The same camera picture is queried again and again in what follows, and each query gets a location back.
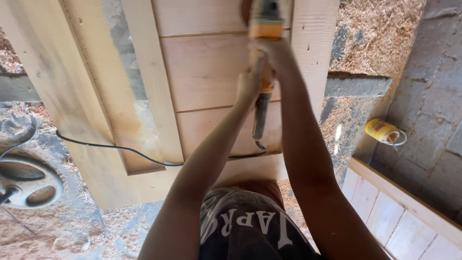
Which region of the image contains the person's left hand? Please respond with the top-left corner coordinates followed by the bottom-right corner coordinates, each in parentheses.
top-left (235, 57), bottom-right (270, 108)

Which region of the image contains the person's right hand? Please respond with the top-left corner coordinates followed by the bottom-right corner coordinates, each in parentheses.
top-left (248, 38), bottom-right (294, 74)

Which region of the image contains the yellow black angle grinder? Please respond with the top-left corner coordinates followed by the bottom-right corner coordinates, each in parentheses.
top-left (241, 0), bottom-right (292, 150)

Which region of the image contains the large wooden door panel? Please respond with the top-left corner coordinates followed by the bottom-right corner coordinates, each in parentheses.
top-left (0, 0), bottom-right (340, 211)

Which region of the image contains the black printed shirt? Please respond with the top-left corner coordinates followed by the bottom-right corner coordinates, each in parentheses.
top-left (199, 187), bottom-right (322, 260)

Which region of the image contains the light wooden plank panel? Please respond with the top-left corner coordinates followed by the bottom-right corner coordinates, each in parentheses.
top-left (341, 157), bottom-right (462, 260)

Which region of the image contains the round metal machine wheel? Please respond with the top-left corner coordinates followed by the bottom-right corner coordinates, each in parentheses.
top-left (0, 155), bottom-right (65, 210)

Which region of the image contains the yellow can with wire handle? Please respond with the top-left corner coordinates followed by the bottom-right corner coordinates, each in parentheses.
top-left (365, 118), bottom-right (408, 148)

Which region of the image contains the black power cable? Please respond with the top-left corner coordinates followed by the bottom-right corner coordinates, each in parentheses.
top-left (55, 129), bottom-right (268, 167)

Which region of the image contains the thin grey cable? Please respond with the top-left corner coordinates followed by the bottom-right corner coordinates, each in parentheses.
top-left (0, 115), bottom-right (39, 160)

